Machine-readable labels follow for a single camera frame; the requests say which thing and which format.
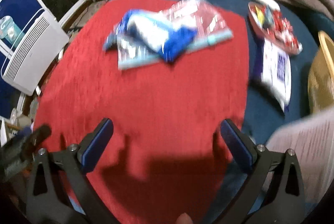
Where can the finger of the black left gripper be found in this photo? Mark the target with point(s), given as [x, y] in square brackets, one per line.
[24, 143]

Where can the white panel heater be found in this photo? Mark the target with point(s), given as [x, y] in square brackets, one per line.
[35, 52]

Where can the red candy plate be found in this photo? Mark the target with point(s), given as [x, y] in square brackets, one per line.
[269, 24]

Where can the cup poster on window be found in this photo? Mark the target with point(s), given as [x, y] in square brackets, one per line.
[10, 31]

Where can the white tissue box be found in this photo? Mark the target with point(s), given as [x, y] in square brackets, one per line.
[312, 140]

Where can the dark blue bed blanket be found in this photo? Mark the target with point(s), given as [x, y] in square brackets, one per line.
[173, 160]

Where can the red bed cloth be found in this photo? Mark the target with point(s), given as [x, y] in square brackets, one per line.
[80, 93]

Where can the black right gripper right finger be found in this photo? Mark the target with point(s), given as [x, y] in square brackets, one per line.
[273, 191]

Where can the white blue tissue pack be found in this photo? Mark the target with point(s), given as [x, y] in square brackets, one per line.
[272, 70]

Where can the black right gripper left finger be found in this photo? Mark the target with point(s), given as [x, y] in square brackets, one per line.
[58, 188]

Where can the yellow plastic basket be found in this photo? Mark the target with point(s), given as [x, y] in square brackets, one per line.
[320, 79]

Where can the blue wet wipes pack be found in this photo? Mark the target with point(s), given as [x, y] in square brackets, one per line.
[145, 36]

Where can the clear zip bag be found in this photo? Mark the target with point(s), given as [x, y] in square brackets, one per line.
[211, 26]

